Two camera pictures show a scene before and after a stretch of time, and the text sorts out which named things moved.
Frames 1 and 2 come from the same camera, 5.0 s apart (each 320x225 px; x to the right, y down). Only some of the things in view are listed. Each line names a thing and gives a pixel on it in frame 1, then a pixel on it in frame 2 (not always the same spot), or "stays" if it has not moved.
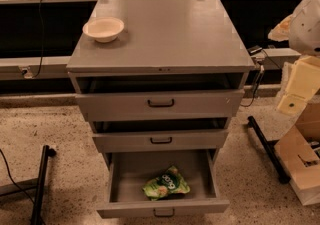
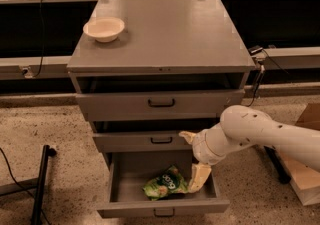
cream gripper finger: x=281 y=31 -> x=211 y=145
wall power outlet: x=26 y=71 stays
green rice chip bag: x=168 y=183 stays
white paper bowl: x=103 y=29 stays
